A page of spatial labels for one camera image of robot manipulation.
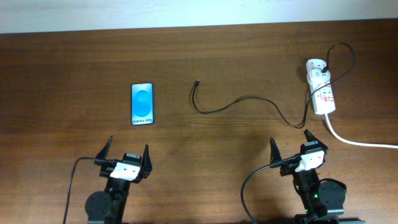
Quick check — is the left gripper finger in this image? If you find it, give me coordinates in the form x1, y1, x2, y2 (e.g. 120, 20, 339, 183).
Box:
141, 144, 152, 179
95, 136, 113, 161

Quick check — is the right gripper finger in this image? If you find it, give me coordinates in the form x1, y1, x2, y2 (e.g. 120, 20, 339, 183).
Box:
304, 129, 326, 149
270, 138, 282, 167

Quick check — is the blue Samsung Galaxy smartphone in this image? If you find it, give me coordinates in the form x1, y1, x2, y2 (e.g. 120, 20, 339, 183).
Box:
131, 83, 154, 126

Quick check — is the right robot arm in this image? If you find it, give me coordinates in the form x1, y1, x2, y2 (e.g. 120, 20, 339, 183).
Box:
270, 130, 347, 224

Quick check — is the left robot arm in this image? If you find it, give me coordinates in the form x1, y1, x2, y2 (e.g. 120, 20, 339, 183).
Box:
85, 137, 152, 224

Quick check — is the white USB charger plug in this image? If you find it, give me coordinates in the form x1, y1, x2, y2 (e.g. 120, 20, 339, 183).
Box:
306, 58, 330, 85

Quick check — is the white power strip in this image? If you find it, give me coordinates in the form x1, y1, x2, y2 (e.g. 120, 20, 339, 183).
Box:
307, 74, 336, 115

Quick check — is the white power strip cord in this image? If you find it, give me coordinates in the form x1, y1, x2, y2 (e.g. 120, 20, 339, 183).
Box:
323, 113, 398, 149

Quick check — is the black USB charging cable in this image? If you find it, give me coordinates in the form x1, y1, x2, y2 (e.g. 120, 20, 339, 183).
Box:
191, 42, 356, 129

